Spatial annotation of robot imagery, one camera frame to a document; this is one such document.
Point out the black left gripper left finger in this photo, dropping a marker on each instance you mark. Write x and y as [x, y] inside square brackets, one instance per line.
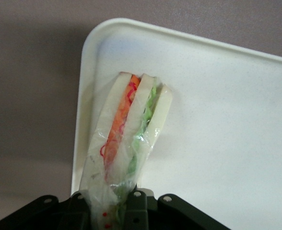
[47, 215]

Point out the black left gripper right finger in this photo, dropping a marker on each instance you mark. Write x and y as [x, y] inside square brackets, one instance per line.
[169, 213]

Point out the triangle sandwich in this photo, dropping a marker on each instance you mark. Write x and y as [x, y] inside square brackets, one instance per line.
[141, 107]

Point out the cream rectangular tray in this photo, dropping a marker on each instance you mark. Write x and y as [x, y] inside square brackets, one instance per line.
[227, 119]

